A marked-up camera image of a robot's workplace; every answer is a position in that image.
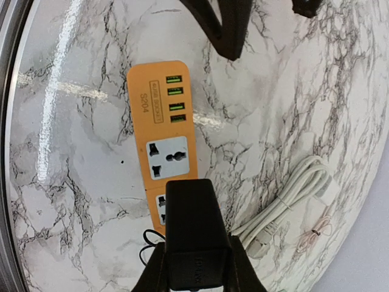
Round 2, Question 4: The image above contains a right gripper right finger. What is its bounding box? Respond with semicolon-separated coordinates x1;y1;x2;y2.
223;235;267;292

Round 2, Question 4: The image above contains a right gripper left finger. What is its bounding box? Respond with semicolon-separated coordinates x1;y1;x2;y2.
131;242;170;292

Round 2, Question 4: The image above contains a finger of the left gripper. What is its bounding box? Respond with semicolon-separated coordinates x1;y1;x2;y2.
181;0;253;60
292;0;323;17

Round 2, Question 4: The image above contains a black adapter with cable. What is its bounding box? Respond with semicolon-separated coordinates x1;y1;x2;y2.
139;178;233;290

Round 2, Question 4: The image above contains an orange power strip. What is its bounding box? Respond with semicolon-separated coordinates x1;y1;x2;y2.
127;60;198;234

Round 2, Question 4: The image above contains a white power cord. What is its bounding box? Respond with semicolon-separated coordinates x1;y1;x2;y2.
229;155;340;259

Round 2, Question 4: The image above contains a pink coiled cable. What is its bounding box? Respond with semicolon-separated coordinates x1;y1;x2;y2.
296;203;335;255

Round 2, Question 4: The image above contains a front aluminium rail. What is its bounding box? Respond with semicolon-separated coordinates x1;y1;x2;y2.
1;1;33;291

